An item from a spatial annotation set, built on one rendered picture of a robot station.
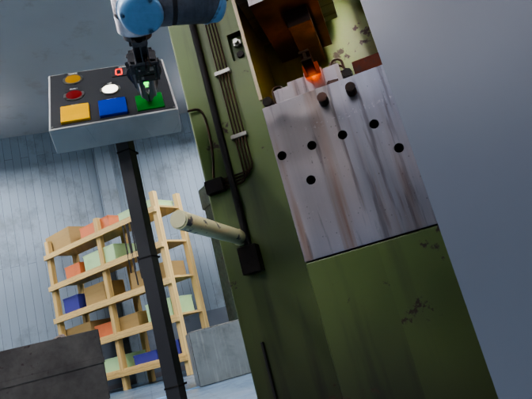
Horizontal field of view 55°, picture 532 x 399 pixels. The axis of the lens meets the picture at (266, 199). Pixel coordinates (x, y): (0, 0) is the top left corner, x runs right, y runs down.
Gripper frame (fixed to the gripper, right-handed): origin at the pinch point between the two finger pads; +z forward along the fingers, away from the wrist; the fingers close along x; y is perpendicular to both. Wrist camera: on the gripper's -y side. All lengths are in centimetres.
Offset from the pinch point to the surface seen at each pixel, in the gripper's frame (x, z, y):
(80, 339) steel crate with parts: -89, 309, -134
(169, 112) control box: 4.5, 2.5, 6.3
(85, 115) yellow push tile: -17.2, 0.8, 3.5
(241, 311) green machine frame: 14, 55, 40
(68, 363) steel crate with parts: -101, 314, -118
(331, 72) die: 51, -2, 7
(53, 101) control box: -25.6, 1.5, -7.1
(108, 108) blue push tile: -11.3, 0.8, 1.9
